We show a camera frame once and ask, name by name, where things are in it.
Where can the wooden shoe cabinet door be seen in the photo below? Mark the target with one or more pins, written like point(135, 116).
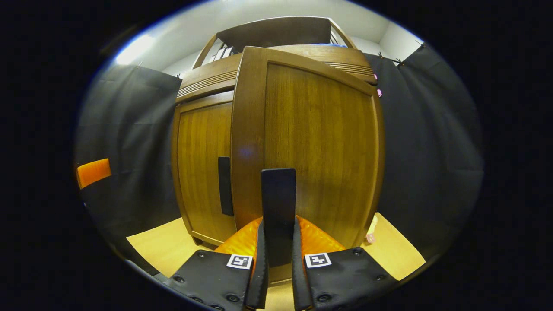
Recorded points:
point(201, 164)
point(319, 142)

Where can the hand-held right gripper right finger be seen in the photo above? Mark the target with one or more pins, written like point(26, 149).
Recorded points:
point(299, 280)

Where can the blue folded cloth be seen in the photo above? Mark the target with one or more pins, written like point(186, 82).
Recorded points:
point(335, 45)

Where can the wooden double-door shoe cabinet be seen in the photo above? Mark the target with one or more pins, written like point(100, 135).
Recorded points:
point(281, 32)

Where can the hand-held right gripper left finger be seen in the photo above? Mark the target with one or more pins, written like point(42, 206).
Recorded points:
point(260, 276)

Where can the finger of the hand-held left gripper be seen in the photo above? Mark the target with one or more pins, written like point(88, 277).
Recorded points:
point(93, 172)

